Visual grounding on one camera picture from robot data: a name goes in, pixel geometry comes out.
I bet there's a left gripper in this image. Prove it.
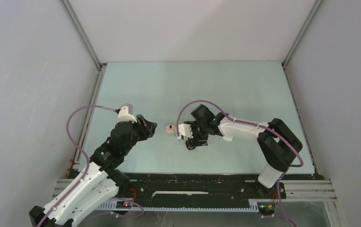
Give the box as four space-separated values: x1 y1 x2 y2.
122 114 157 156

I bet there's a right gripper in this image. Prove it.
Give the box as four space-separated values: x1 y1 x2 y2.
186 121 209 147

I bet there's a black earbud charging case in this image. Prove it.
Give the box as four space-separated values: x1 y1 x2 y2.
185 141 196 150

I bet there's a beige earbud charging case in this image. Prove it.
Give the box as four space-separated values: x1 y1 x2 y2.
165 124 176 134

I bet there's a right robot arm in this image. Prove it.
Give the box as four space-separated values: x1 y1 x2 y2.
175 104 304 198

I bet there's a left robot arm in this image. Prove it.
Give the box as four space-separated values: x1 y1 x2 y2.
29 114 157 227

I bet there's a white earbud charging case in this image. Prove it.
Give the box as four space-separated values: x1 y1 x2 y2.
223 136 233 142

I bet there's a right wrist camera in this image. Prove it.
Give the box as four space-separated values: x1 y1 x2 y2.
176 124 194 140

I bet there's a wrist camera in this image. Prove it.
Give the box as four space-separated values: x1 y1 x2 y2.
176 124 194 140
117 104 137 123

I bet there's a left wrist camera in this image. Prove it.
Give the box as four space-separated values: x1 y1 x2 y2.
117 104 137 123

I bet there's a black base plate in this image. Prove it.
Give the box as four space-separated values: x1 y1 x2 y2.
118 173 286 209

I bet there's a grey cable duct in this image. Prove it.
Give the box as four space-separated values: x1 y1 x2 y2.
99 200 259 213

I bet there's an aluminium frame rail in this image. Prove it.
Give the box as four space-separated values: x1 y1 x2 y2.
281 180 337 202

